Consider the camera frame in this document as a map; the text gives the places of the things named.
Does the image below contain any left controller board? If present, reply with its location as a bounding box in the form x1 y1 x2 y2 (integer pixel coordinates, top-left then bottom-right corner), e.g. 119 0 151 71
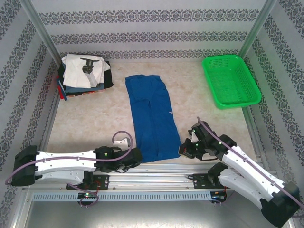
77 192 98 200

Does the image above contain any aluminium mounting rail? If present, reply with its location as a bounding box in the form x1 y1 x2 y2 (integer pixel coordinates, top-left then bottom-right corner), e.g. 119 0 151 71
22 163 282 190

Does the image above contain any right controller board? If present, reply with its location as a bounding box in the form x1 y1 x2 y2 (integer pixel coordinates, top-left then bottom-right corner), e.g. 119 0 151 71
211 191 228 202

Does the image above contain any aluminium side rail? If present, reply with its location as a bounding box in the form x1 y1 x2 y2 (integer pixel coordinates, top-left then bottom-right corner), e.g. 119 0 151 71
32 94 60 173
241 106 274 171

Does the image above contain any aluminium frame post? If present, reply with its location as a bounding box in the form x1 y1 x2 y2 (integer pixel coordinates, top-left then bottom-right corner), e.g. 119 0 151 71
18 0 63 69
238 0 277 57

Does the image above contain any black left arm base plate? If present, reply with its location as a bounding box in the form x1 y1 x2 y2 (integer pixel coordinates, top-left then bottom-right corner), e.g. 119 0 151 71
66 174 110 190

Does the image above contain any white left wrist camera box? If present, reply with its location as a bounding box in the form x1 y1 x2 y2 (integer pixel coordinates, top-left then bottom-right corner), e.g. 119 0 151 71
113 137 131 146

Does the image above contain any grey-blue t-shirt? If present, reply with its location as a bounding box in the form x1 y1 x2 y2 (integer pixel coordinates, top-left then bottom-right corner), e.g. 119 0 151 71
64 82 106 94

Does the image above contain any green plastic basket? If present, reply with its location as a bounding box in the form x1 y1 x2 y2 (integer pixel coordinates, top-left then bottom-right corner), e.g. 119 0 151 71
201 54 262 110

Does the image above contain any grey slotted cable duct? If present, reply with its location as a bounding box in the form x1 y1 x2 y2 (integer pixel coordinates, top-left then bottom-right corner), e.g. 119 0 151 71
32 191 212 201

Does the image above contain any white printed t-shirt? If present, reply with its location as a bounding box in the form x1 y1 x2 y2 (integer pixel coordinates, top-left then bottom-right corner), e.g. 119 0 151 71
63 54 111 89

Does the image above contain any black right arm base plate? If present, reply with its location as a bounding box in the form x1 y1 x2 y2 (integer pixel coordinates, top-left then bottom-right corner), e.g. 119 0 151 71
192 173 237 190

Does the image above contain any blue t-shirt with print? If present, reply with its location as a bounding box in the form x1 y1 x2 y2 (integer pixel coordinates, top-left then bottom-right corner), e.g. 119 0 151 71
124 74 182 164

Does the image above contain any controller board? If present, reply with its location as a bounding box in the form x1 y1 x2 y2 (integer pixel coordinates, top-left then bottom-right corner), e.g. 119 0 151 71
211 191 228 202
77 192 98 200

